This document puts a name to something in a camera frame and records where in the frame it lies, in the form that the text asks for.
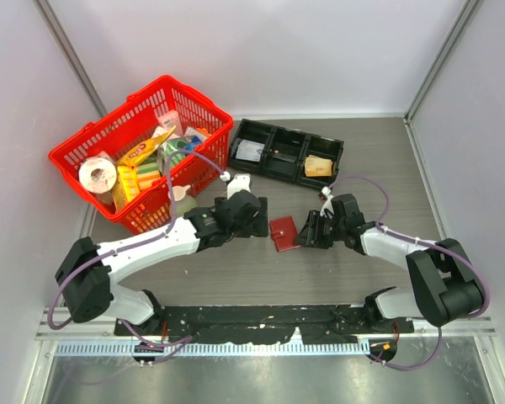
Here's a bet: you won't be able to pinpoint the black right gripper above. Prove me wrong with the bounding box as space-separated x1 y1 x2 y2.
293 210 346 249

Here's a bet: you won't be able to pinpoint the red leather card holder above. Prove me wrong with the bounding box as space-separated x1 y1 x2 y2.
268 215 300 253

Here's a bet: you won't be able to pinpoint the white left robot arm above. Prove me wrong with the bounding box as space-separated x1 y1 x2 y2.
55 190 268 335

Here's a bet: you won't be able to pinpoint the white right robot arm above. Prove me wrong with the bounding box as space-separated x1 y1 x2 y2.
294 194 489 332

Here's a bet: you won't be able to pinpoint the white cards in tray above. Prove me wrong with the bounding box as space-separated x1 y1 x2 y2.
236 140 264 162

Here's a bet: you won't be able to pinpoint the dark card in tray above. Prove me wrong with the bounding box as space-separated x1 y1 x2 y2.
273 153 295 163

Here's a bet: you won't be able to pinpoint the green soap pump bottle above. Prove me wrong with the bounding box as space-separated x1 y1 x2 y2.
167 184 198 217

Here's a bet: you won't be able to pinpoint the black three-compartment tray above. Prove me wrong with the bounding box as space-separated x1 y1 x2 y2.
227 120 344 189

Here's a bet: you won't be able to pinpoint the green packaged item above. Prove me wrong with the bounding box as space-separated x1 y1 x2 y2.
157 137 193 173

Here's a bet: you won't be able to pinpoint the yellow green sponge pack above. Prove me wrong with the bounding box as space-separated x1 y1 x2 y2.
135 161 161 191

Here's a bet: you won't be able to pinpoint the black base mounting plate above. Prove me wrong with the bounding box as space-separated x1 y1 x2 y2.
132 305 414 345

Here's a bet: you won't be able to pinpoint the red plastic shopping basket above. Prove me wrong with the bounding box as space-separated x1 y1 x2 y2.
49 75 234 234

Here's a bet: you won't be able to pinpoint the yellow snack bag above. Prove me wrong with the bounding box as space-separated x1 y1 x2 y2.
117 125 177 167

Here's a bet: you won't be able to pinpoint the yellow box in basket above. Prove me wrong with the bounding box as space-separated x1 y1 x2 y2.
111 166 141 211

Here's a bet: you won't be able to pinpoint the pink white box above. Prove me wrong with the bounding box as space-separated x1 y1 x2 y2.
157 109 183 135

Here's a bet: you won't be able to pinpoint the toilet paper roll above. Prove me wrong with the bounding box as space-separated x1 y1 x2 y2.
78 157 117 194

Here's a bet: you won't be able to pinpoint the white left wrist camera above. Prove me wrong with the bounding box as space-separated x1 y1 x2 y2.
220 171 252 199

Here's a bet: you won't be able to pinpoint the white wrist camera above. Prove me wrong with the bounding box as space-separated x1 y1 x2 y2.
319 186 333 217
220 171 252 199

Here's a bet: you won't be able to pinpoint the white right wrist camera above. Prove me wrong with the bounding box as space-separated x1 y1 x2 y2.
319 186 333 217

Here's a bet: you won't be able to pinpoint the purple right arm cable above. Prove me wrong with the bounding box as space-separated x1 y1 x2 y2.
322 174 492 371

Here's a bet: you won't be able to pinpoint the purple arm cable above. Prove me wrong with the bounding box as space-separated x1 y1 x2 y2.
45 149 231 332
322 174 492 371

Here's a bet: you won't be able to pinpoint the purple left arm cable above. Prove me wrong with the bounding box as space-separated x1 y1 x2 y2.
45 149 231 332

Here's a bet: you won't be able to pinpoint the slotted cable duct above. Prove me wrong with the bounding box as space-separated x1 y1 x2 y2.
55 339 370 358

